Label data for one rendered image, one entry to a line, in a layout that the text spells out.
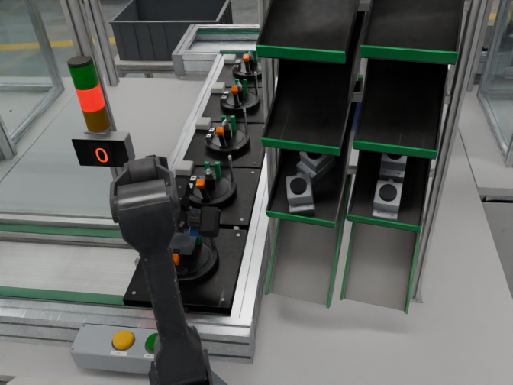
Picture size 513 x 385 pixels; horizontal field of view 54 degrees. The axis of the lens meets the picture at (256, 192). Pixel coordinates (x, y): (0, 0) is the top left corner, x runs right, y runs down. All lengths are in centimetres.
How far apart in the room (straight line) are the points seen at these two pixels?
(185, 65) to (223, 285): 130
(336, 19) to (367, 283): 54
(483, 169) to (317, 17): 102
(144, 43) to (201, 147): 155
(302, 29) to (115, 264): 78
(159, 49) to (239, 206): 183
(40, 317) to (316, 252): 61
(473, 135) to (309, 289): 99
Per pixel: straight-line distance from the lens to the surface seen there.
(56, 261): 138
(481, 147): 181
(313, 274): 106
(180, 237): 111
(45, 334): 125
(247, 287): 114
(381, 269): 107
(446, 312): 126
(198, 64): 221
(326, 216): 94
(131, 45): 306
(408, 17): 82
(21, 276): 138
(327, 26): 80
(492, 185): 165
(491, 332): 126
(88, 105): 111
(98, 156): 118
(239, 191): 136
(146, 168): 71
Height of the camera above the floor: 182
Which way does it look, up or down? 39 degrees down
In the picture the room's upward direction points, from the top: 4 degrees counter-clockwise
